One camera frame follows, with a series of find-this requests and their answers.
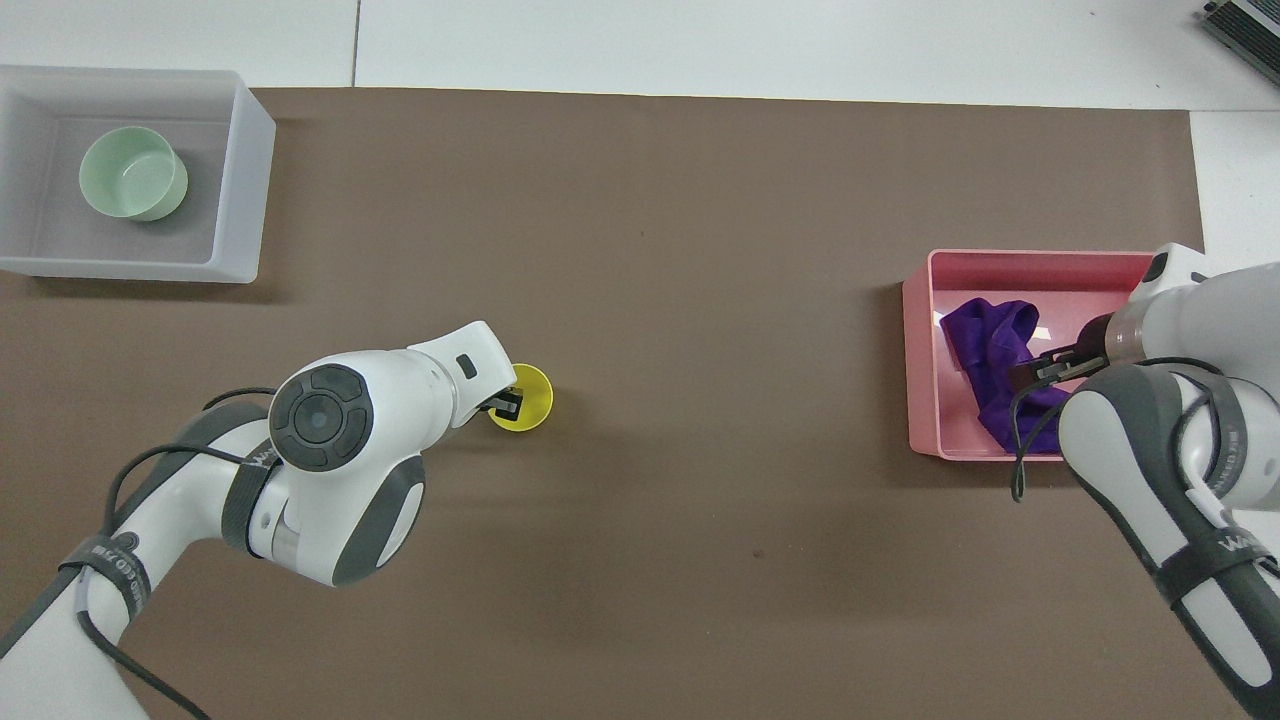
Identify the yellow plastic cup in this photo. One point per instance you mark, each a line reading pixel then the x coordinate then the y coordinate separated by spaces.
pixel 532 398

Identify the grey metal device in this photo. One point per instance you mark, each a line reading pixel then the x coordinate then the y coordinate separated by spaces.
pixel 1250 30

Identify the purple cloth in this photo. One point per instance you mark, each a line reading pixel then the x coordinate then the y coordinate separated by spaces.
pixel 985 340

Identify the light green bowl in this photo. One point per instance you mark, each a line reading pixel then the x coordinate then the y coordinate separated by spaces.
pixel 130 175

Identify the translucent grey plastic box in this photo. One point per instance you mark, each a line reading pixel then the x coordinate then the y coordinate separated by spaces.
pixel 228 200

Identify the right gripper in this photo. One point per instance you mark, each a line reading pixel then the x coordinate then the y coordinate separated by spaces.
pixel 1096 340

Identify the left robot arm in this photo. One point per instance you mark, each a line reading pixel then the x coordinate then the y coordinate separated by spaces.
pixel 330 470

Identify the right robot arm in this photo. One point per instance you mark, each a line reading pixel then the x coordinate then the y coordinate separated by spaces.
pixel 1190 320

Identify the pink plastic box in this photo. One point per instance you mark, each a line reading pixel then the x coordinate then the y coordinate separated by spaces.
pixel 925 350

